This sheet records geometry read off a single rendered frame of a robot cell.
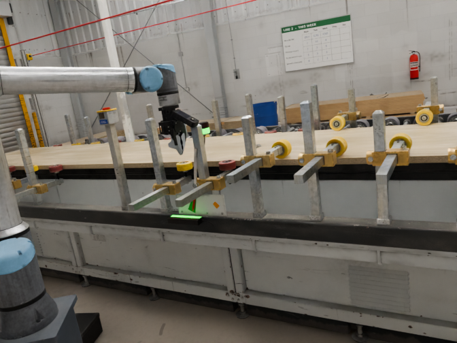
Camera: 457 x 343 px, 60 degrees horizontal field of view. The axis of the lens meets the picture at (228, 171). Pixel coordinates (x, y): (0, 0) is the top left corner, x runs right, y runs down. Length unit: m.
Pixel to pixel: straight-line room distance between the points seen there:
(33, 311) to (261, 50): 8.10
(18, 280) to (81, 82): 0.66
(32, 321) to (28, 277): 0.14
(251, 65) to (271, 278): 7.38
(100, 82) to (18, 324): 0.82
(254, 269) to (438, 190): 0.98
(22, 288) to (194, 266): 1.14
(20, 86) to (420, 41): 7.82
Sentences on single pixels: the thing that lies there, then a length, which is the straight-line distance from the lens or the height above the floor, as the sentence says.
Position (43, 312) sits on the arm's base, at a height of 0.64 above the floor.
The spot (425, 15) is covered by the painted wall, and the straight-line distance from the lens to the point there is 8.61.
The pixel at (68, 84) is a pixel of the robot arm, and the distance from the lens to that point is 1.42.
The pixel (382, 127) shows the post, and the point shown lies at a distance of 1.44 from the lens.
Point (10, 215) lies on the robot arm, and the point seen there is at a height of 0.94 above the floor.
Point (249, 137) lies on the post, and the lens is 1.59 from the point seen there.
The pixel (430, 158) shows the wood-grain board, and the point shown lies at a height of 0.89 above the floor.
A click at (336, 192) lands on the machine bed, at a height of 0.74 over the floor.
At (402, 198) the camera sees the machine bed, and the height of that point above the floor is 0.73.
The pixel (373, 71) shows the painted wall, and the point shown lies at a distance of 8.61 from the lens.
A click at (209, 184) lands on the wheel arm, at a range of 1.70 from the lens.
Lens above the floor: 1.30
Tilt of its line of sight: 14 degrees down
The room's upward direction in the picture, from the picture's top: 8 degrees counter-clockwise
